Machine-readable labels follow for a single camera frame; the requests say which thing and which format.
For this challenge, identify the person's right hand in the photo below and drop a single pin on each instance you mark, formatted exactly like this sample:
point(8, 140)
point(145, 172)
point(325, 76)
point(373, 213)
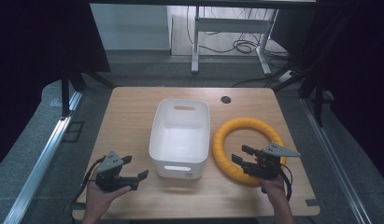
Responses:
point(275, 188)

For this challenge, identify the black metal stand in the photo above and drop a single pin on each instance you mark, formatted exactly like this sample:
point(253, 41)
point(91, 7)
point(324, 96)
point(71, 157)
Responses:
point(65, 93)
point(319, 102)

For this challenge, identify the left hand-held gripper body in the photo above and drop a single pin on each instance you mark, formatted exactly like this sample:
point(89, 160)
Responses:
point(110, 165)

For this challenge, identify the person's left hand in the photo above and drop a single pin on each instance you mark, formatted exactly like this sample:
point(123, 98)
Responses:
point(97, 200)

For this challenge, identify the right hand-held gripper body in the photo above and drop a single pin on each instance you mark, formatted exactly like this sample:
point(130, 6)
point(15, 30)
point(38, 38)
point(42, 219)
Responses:
point(267, 165)

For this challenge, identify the black curtain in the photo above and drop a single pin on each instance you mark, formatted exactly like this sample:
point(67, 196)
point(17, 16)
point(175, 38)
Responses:
point(31, 46)
point(358, 62)

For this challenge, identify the black table grommet hole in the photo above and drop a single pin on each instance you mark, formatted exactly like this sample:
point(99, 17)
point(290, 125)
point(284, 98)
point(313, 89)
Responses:
point(225, 100)

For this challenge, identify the aluminium floor rail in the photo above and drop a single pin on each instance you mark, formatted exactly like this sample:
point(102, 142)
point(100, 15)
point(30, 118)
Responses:
point(333, 161)
point(40, 165)

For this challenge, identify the white metal desk frame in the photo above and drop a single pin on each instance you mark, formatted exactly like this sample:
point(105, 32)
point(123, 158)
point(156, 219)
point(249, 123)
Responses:
point(230, 25)

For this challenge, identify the white power strip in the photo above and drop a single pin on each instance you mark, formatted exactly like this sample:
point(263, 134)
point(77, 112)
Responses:
point(287, 76)

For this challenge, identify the white plastic basket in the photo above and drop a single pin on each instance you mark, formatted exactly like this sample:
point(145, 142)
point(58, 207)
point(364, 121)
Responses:
point(180, 140)

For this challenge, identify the white cabinet panel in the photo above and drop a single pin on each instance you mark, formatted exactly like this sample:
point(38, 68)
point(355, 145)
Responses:
point(130, 26)

